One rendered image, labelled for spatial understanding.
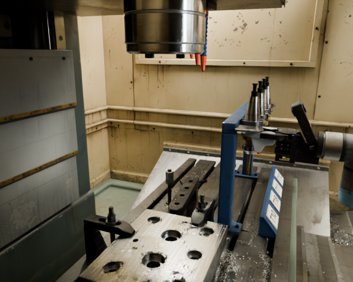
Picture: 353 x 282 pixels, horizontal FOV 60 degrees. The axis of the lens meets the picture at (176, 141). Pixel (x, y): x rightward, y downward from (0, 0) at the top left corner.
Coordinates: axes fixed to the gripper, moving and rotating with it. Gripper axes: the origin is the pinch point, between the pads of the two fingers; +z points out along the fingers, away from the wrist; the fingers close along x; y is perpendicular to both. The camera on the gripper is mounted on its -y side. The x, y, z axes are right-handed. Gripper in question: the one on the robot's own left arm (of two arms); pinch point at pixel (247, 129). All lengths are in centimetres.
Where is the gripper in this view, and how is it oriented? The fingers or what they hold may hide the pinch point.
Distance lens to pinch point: 90.6
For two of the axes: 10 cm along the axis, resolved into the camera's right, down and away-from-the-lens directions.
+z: -9.3, -1.2, 3.4
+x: 3.6, -2.4, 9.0
